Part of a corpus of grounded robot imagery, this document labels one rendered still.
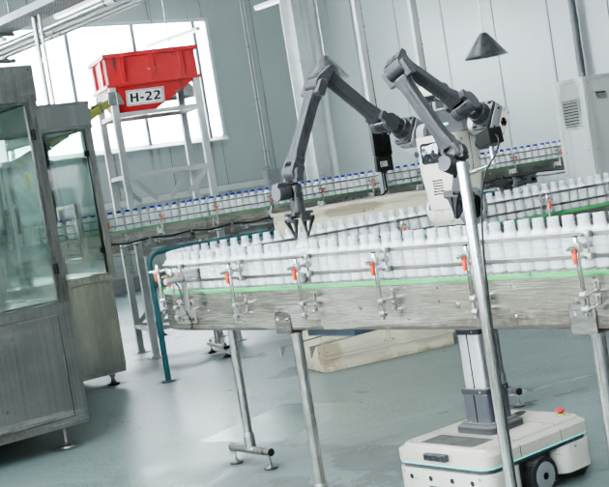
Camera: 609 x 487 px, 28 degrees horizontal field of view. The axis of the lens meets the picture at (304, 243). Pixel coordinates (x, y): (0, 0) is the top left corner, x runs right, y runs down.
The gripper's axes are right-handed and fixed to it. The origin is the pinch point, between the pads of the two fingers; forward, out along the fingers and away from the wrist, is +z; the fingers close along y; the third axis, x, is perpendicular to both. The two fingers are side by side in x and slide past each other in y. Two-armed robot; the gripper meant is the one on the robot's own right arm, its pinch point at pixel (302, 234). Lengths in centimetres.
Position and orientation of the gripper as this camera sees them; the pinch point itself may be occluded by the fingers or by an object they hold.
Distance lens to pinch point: 476.3
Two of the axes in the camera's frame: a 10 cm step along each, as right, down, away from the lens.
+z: 1.5, 9.9, 0.5
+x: 6.2, -0.6, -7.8
